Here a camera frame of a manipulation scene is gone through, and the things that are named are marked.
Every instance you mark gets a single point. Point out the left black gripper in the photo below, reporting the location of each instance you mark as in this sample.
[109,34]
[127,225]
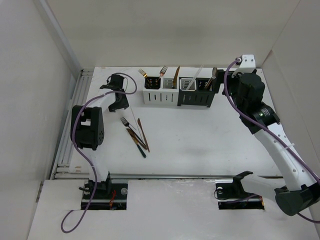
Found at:
[122,105]

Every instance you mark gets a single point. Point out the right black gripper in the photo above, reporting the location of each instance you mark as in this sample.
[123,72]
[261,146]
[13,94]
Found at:
[230,78]

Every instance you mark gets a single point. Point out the gold fork green handle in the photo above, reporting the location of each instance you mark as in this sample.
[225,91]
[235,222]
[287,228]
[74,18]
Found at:
[143,73]

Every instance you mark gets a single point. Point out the silver spoon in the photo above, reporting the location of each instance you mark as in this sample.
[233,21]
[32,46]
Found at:
[214,74]

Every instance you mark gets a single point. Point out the rose gold fork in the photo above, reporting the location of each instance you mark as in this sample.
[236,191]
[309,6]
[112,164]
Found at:
[162,72]

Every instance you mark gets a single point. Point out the white chopstick long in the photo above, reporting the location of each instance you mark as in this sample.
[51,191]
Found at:
[192,80]

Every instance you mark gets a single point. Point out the gold knife green handle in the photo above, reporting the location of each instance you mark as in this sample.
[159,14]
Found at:
[175,78]

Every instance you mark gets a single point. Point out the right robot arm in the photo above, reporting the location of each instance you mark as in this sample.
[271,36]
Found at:
[299,187]

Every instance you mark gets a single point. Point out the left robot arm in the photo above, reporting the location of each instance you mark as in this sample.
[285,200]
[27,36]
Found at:
[87,130]

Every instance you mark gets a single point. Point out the white utensil container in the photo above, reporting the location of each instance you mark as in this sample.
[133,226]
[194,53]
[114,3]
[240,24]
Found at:
[160,91]

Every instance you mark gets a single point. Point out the copper chopstick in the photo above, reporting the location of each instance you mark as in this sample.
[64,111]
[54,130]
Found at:
[143,134]

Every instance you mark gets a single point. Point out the thin white chopstick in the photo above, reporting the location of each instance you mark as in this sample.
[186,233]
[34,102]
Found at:
[135,121]

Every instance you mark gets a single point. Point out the black utensil container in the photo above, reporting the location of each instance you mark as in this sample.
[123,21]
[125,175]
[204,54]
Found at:
[197,95]

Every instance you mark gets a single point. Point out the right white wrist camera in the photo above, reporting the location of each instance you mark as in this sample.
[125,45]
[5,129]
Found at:
[246,64]

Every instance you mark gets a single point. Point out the bronze knife green handle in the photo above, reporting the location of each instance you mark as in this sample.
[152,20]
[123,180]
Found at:
[136,143]

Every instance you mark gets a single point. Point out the aluminium rail front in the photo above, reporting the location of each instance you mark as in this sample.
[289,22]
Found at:
[165,176]

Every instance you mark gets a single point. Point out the aluminium rail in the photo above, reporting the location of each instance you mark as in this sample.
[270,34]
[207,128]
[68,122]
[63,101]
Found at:
[61,166]
[165,176]

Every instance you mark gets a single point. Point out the aluminium rail left side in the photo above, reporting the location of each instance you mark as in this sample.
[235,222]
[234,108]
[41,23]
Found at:
[61,166]

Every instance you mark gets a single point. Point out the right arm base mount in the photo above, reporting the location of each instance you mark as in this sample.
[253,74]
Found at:
[231,196]

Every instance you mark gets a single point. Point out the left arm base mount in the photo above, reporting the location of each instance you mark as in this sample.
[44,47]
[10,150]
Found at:
[108,196]

